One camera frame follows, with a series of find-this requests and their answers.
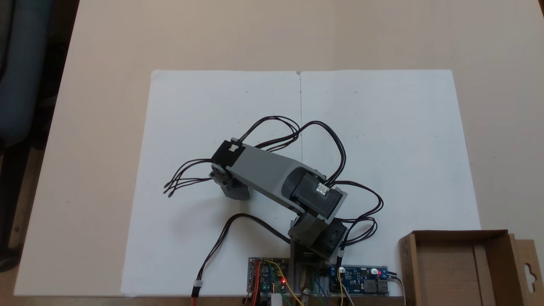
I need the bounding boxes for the blue circuit board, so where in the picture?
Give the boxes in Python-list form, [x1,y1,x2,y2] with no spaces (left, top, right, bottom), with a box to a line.
[328,265,390,296]

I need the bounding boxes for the black table cable white connector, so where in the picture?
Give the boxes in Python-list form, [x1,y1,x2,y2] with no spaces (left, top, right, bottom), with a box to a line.
[191,213,294,306]

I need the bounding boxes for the grey power cable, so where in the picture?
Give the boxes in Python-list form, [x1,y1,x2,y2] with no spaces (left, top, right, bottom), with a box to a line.
[388,272,408,306]

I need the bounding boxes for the brown cardboard box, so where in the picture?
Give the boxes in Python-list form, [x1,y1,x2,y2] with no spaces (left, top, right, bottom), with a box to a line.
[398,229,544,306]

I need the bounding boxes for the yellow jumper wire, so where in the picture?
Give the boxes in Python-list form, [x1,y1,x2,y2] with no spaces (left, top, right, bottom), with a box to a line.
[264,259,299,306]

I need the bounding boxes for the black gripper wire bundle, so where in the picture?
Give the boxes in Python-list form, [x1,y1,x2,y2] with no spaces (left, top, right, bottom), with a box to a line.
[163,159,214,198]

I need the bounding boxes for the dark circuit board with wires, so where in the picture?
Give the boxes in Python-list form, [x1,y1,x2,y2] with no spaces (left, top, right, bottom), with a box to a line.
[247,257,290,294]

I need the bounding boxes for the grey-blue office chair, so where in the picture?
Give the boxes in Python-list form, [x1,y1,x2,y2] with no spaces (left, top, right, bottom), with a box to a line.
[0,0,56,147]

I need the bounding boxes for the red orange jumper wires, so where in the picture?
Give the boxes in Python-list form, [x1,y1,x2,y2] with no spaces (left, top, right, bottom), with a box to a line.
[250,260,261,306]

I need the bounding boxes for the black elbow wire bundle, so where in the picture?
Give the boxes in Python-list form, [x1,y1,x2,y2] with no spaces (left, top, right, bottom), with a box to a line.
[239,115,347,187]

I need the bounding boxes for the black base wire bundle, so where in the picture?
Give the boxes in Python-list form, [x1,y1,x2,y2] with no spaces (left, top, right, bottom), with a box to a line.
[329,180,385,260]

